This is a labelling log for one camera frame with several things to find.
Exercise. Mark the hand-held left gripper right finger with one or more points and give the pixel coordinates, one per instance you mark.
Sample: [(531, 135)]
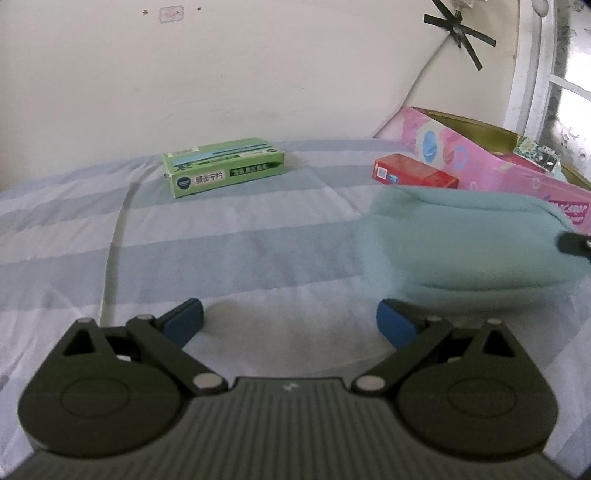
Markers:
[(396, 323)]

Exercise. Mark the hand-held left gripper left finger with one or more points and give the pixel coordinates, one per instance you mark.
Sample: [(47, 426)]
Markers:
[(184, 321)]

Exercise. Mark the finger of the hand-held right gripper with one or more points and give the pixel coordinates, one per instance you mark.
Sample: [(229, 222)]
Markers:
[(575, 242)]

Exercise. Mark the green and blue carton box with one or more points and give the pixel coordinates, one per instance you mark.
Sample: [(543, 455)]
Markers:
[(535, 153)]

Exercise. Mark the teal fabric pencil pouch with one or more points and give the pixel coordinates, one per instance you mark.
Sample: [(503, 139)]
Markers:
[(461, 240)]

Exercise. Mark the pink tin box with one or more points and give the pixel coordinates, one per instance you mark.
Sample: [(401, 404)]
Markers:
[(480, 161)]

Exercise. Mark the teal plush toy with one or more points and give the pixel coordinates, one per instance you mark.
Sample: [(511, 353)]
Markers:
[(559, 171)]

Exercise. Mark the striped bedsheet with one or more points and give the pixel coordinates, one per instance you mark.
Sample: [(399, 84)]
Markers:
[(254, 258)]

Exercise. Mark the green and white box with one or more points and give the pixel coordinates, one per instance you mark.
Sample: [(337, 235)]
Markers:
[(217, 173)]

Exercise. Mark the red carton box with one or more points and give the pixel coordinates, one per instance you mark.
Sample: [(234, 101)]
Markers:
[(411, 171)]

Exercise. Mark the black tape cross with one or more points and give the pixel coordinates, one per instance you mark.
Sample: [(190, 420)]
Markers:
[(459, 30)]

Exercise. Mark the white window frame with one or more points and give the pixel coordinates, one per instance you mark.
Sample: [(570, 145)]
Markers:
[(531, 69)]

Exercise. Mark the white wall plug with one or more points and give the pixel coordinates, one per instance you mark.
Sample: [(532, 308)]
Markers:
[(463, 3)]

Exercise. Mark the faded wall sticker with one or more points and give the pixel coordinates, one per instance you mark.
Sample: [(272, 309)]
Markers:
[(171, 14)]

